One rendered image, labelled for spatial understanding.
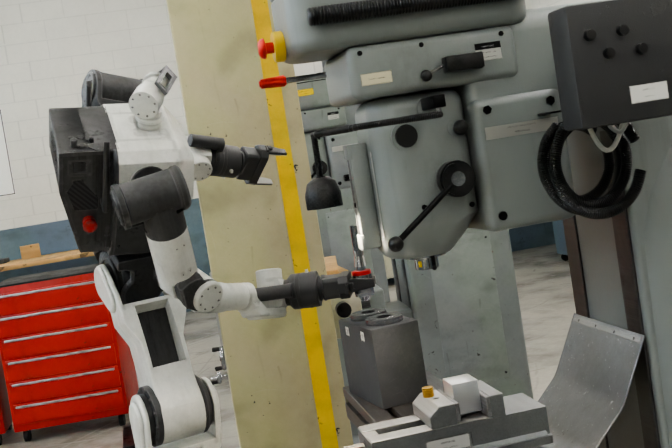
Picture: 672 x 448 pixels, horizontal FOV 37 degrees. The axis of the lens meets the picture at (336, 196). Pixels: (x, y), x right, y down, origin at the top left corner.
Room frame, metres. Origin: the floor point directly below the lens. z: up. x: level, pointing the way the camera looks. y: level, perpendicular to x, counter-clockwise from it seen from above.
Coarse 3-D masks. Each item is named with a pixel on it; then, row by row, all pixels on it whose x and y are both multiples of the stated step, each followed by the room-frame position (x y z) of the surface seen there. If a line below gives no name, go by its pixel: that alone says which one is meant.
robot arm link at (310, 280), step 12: (300, 276) 2.43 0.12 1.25; (312, 276) 2.42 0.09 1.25; (324, 276) 2.43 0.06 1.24; (336, 276) 2.43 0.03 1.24; (348, 276) 2.42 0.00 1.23; (300, 288) 2.41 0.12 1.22; (312, 288) 2.40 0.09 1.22; (324, 288) 2.40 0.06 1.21; (336, 288) 2.40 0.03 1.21; (348, 288) 2.42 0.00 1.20; (312, 300) 2.41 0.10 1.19; (324, 300) 2.43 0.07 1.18
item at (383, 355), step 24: (360, 312) 2.44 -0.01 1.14; (384, 312) 2.41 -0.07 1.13; (360, 336) 2.33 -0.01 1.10; (384, 336) 2.27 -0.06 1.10; (408, 336) 2.29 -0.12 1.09; (360, 360) 2.36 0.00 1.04; (384, 360) 2.27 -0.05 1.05; (408, 360) 2.29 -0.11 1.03; (360, 384) 2.38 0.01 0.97; (384, 384) 2.27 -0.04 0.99; (408, 384) 2.29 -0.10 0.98; (384, 408) 2.26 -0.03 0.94
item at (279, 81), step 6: (324, 72) 2.08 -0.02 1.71; (270, 78) 2.05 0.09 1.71; (276, 78) 2.05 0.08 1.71; (282, 78) 2.05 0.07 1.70; (288, 78) 2.06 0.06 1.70; (294, 78) 2.06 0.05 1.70; (300, 78) 2.06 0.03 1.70; (306, 78) 2.07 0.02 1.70; (312, 78) 2.07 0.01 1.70; (318, 78) 2.07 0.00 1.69; (264, 84) 2.04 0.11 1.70; (270, 84) 2.05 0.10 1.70; (276, 84) 2.05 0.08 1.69; (282, 84) 2.05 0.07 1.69
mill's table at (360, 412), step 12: (432, 384) 2.42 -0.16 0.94; (348, 396) 2.47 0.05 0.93; (348, 408) 2.50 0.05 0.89; (360, 408) 2.34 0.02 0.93; (372, 408) 2.29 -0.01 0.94; (396, 408) 2.26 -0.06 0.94; (408, 408) 2.24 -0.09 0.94; (360, 420) 2.36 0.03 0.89; (372, 420) 2.22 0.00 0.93; (384, 420) 2.18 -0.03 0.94
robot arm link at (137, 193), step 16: (144, 176) 2.09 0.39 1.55; (160, 176) 2.08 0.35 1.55; (128, 192) 2.05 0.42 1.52; (144, 192) 2.05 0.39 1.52; (160, 192) 2.06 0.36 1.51; (176, 192) 2.07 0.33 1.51; (128, 208) 2.04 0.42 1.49; (144, 208) 2.05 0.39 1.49; (160, 208) 2.07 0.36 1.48; (176, 208) 2.09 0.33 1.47; (144, 224) 2.12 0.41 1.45; (160, 224) 2.09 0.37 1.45; (176, 224) 2.11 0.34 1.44; (160, 240) 2.11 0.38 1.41
